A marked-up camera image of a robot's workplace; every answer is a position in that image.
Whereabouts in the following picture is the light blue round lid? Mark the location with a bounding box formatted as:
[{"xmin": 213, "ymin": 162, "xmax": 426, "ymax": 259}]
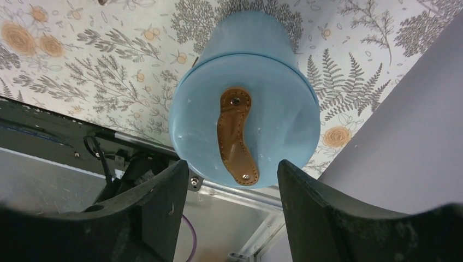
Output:
[{"xmin": 169, "ymin": 53, "xmax": 320, "ymax": 188}]

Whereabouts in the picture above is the light blue cup container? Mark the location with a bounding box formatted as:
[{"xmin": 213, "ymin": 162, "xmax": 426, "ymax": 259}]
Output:
[{"xmin": 197, "ymin": 11, "xmax": 297, "ymax": 68}]

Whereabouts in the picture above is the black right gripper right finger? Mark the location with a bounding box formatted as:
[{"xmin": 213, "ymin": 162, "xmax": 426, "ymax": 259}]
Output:
[{"xmin": 277, "ymin": 160, "xmax": 462, "ymax": 261}]

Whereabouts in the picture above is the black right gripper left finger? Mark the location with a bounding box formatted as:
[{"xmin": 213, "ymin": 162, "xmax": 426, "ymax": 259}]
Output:
[{"xmin": 1, "ymin": 160, "xmax": 189, "ymax": 261}]

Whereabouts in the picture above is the floral patterned tablecloth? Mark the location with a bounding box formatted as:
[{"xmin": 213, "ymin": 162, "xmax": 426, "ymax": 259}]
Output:
[{"xmin": 1, "ymin": 1, "xmax": 462, "ymax": 178}]

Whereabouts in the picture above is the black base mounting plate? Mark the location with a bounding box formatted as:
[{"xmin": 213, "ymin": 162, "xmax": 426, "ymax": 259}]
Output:
[{"xmin": 0, "ymin": 97, "xmax": 203, "ymax": 203}]

